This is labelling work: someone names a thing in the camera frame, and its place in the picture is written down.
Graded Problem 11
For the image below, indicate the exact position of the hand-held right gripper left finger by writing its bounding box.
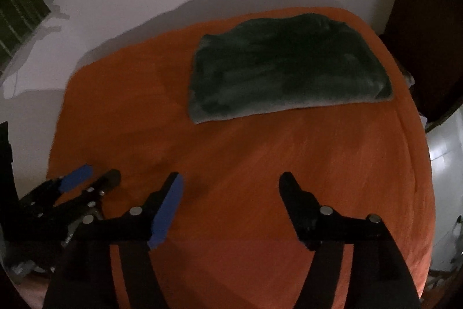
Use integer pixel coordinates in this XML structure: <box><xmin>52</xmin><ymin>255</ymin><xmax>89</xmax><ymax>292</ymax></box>
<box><xmin>43</xmin><ymin>171</ymin><xmax>185</xmax><ymax>309</ymax></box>

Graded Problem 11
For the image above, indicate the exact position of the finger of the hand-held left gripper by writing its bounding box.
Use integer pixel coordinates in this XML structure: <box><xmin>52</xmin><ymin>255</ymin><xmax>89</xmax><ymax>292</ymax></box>
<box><xmin>54</xmin><ymin>169</ymin><xmax>122</xmax><ymax>220</ymax></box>
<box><xmin>22</xmin><ymin>163</ymin><xmax>94</xmax><ymax>209</ymax></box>

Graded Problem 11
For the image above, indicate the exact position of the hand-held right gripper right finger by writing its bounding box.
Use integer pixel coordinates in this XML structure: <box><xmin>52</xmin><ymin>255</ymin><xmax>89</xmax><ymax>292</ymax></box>
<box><xmin>278</xmin><ymin>171</ymin><xmax>422</xmax><ymax>309</ymax></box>

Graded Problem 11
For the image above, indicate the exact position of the grey fleece jacket pink trim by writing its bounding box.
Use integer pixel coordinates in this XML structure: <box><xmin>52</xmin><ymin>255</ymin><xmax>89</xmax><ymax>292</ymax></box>
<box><xmin>186</xmin><ymin>13</ymin><xmax>394</xmax><ymax>125</ymax></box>

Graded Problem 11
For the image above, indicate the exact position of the orange fleece blanket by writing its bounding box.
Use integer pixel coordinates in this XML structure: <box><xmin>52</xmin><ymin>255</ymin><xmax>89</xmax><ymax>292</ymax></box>
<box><xmin>47</xmin><ymin>7</ymin><xmax>436</xmax><ymax>309</ymax></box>

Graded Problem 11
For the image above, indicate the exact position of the window vent grille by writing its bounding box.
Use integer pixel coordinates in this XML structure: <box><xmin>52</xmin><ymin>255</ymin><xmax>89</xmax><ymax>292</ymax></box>
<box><xmin>0</xmin><ymin>0</ymin><xmax>51</xmax><ymax>69</ymax></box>

